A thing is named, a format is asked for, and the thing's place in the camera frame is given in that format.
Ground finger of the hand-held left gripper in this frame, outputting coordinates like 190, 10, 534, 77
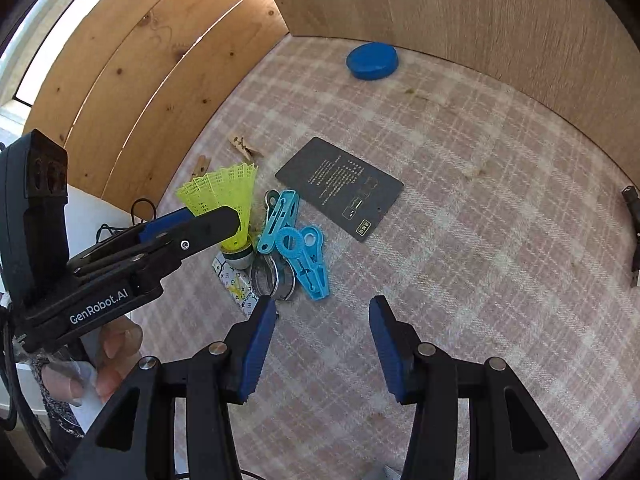
67, 207, 241, 286
95, 210, 197, 257

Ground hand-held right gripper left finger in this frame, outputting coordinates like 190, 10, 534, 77
70, 297, 278, 480

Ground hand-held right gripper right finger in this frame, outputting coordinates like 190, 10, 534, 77
369, 295, 581, 480

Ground yellow shuttlecock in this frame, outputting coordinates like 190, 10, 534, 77
175, 162, 260, 268

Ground blue round lid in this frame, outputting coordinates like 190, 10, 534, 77
346, 42, 400, 81

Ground black usb cable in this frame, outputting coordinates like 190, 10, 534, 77
620, 185, 640, 288

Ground plaid cloth desktop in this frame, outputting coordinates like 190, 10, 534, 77
130, 35, 640, 480

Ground person's left hand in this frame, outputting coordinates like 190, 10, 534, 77
40, 322, 146, 406

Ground silver metal clip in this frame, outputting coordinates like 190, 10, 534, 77
250, 252, 298, 303

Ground small patterned white packet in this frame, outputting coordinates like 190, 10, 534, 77
212, 255, 261, 318

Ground plain blue clothespin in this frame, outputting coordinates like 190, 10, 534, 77
256, 190, 301, 254

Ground blue clothespin with rings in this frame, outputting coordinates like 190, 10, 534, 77
275, 226, 331, 302

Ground black card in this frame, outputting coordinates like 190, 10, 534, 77
275, 136, 405, 243

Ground wooden slat panel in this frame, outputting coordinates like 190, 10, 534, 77
25, 0, 291, 211

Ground light wooden board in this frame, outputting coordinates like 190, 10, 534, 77
255, 0, 640, 186

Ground thin black cable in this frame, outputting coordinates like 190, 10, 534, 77
95, 199, 158, 241

